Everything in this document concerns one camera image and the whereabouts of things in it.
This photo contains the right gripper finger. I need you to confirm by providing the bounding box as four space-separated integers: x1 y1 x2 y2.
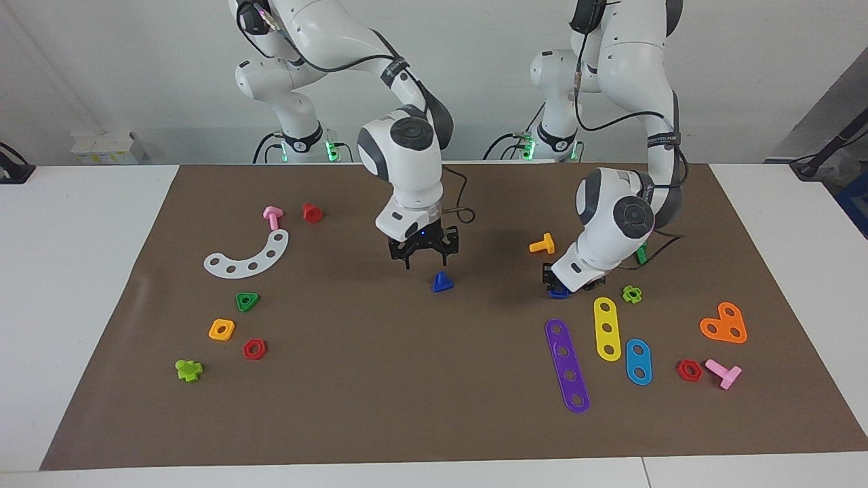
389 236 420 270
434 226 461 267

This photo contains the yellow three-hole strip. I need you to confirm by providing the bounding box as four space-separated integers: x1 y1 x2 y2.
593 296 623 363

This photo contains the purple four-hole strip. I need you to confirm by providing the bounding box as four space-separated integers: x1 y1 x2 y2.
545 319 591 414

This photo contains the blue two-hole strip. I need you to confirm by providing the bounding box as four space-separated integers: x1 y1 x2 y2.
625 338 653 386

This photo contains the brown table mat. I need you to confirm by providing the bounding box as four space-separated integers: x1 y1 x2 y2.
39 163 868 471

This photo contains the orange three-hole corner plate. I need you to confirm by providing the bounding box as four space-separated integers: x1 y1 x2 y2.
699 302 748 344

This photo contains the white curved five-hole plate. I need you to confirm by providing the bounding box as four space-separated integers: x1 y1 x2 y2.
203 229 290 279

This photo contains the black stand pole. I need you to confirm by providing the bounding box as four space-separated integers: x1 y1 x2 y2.
789 125 868 181

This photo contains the blue crate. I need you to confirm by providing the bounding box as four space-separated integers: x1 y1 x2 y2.
835 184 868 239

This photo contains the small white box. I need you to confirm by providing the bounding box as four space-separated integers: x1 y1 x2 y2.
71 131 148 165

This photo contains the black base cable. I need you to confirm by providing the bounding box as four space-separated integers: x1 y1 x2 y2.
483 132 536 162
253 131 285 165

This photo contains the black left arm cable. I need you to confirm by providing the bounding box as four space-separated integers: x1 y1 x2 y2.
570 0 687 266

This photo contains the black device with cable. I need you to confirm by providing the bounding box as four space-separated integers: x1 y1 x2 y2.
0 141 36 185

